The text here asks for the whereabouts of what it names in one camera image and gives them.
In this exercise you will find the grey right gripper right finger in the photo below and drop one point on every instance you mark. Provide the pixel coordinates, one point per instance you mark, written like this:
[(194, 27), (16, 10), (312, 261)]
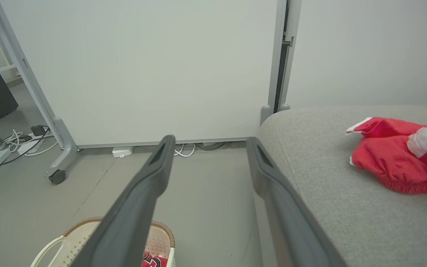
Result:
[(291, 230)]

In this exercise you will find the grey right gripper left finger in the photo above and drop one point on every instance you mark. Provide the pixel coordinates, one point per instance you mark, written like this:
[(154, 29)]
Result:
[(132, 222)]

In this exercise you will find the red and white jersey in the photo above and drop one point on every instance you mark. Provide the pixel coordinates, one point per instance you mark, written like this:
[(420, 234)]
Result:
[(154, 261)]

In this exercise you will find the red fleece garment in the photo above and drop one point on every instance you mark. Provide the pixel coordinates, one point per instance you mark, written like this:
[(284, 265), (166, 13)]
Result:
[(384, 159)]

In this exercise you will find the grey fabric sofa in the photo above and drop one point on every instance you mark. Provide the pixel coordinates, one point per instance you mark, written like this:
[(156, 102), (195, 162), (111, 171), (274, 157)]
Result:
[(347, 207)]

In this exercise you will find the white partition panel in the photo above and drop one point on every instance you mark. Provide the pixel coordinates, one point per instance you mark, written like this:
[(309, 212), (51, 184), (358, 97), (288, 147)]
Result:
[(365, 55)]

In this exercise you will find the cream perforated laundry basket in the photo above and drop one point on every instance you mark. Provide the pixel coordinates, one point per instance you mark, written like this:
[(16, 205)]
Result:
[(76, 241)]

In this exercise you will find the small white adapter box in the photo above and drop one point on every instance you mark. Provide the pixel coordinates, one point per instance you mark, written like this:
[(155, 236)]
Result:
[(122, 152)]

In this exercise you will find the black caster wheel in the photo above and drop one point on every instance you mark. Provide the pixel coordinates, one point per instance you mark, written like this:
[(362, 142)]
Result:
[(58, 177)]

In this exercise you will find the black power adapter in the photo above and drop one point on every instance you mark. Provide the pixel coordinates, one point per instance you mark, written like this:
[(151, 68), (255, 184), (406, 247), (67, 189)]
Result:
[(38, 130)]

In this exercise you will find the wide white partition, grey frame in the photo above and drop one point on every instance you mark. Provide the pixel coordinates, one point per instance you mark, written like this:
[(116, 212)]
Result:
[(143, 74)]

